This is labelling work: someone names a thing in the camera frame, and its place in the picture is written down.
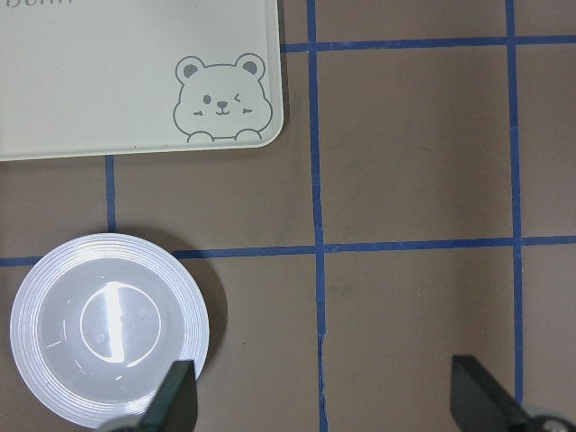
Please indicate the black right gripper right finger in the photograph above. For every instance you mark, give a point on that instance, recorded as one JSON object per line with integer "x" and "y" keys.
{"x": 478, "y": 402}

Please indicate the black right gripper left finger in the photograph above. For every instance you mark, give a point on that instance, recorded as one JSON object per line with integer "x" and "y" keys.
{"x": 175, "y": 405}

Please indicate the cream bear tray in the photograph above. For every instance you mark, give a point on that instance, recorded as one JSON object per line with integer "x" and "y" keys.
{"x": 91, "y": 78}

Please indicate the white ridged plate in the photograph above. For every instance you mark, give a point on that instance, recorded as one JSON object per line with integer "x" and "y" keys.
{"x": 98, "y": 321}

